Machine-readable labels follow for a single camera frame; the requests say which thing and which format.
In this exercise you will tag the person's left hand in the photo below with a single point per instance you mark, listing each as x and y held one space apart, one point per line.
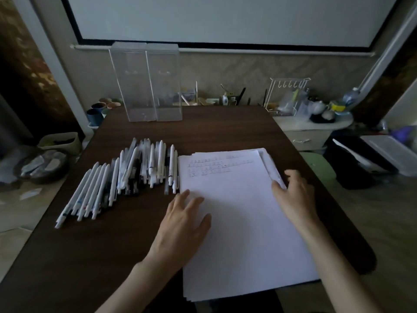
179 231

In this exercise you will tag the person's right hand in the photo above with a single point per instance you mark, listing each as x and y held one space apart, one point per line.
298 202

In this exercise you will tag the stack of white paper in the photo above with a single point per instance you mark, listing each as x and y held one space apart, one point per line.
244 231

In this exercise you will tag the person's right forearm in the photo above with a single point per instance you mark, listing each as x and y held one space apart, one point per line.
338 273

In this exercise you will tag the person's left forearm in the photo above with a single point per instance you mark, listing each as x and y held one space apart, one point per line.
137 290

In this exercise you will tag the person's black trousers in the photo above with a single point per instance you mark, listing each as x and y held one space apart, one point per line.
237 304

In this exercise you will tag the black bag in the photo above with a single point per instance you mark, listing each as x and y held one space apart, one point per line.
345 172

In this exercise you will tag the black round tray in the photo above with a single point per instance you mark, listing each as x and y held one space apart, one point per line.
321 118

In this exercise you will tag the clear plastic measuring jug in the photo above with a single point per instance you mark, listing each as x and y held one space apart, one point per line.
303 110

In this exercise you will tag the white teapot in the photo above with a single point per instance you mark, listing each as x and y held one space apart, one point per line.
319 108

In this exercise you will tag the yellow green container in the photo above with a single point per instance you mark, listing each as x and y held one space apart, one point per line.
337 106

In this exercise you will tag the clear plastic bottle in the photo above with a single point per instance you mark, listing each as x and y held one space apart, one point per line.
351 97

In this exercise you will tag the black router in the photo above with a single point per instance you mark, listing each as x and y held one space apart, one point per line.
240 96

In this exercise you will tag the purple bottle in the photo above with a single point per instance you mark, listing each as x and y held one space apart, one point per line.
402 133

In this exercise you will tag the small white bottle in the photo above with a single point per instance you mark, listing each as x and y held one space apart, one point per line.
225 100

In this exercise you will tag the beige plastic bin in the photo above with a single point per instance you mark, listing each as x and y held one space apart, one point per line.
76 148

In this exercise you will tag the group of colourful cups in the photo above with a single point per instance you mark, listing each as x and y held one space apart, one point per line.
93 117

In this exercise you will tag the white paper scrap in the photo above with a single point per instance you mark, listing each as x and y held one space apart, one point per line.
30 194

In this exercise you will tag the white projector screen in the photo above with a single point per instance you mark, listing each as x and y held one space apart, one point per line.
228 16

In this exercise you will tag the grey curtain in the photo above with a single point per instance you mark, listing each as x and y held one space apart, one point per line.
11 123

